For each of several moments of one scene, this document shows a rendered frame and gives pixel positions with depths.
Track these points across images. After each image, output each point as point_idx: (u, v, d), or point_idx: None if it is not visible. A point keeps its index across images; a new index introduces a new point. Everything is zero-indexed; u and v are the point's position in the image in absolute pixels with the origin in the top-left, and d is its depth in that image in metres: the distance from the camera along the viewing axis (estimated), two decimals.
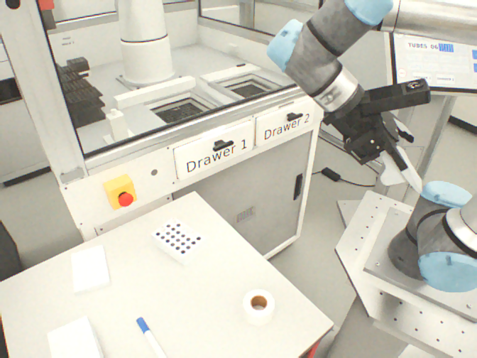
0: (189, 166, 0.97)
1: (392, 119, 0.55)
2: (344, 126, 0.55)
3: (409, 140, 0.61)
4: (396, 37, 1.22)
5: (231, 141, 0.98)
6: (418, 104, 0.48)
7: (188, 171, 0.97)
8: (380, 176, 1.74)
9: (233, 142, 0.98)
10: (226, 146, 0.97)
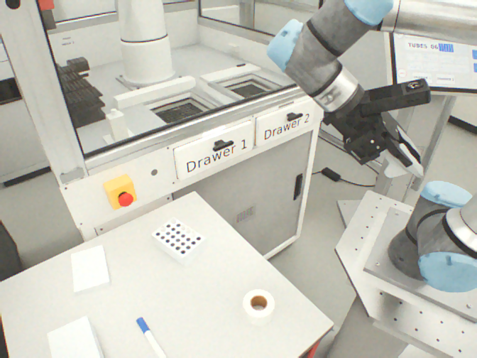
0: (189, 166, 0.97)
1: (392, 119, 0.55)
2: (344, 126, 0.55)
3: (415, 158, 0.58)
4: (396, 37, 1.22)
5: (231, 141, 0.98)
6: (418, 104, 0.48)
7: (188, 171, 0.98)
8: (380, 176, 1.74)
9: (233, 142, 0.98)
10: (226, 146, 0.97)
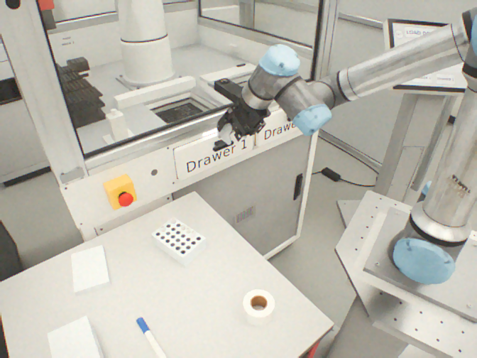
0: (189, 166, 0.97)
1: (228, 112, 0.83)
2: (260, 113, 0.79)
3: None
4: (396, 37, 1.22)
5: (231, 141, 0.98)
6: None
7: (188, 171, 0.98)
8: (380, 176, 1.74)
9: (233, 142, 0.98)
10: (226, 146, 0.97)
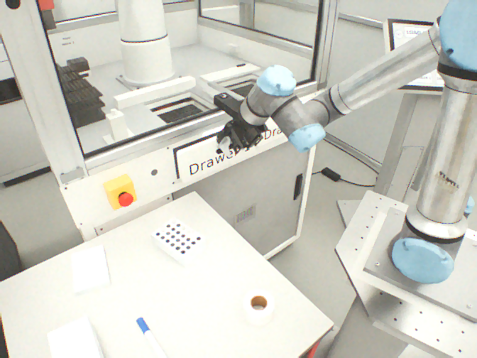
0: (192, 169, 0.96)
1: (227, 126, 0.87)
2: (258, 128, 0.83)
3: None
4: (396, 37, 1.22)
5: None
6: None
7: (191, 174, 0.96)
8: (380, 176, 1.74)
9: None
10: (229, 148, 0.96)
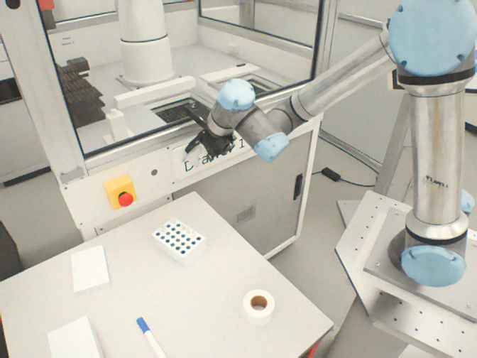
0: (187, 165, 0.97)
1: None
2: (228, 136, 0.84)
3: None
4: None
5: None
6: None
7: (186, 170, 0.98)
8: (380, 176, 1.74)
9: None
10: None
